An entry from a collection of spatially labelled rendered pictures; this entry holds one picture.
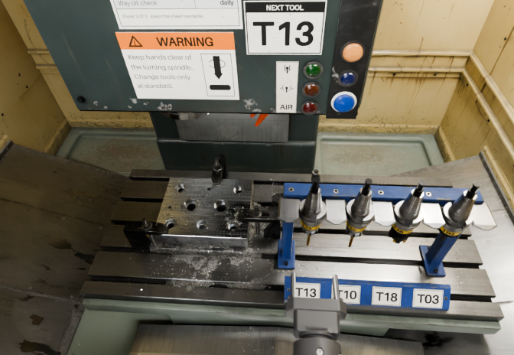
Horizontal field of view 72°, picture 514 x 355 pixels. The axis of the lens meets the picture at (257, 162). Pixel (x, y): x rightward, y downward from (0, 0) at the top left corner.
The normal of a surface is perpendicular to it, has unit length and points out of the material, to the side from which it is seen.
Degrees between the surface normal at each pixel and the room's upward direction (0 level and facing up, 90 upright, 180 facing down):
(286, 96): 90
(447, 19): 90
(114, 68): 90
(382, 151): 0
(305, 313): 0
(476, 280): 0
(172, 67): 90
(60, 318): 24
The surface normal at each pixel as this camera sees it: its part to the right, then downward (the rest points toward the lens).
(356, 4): -0.07, 0.72
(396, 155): -0.04, -0.69
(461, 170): -0.44, -0.64
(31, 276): 0.37, -0.61
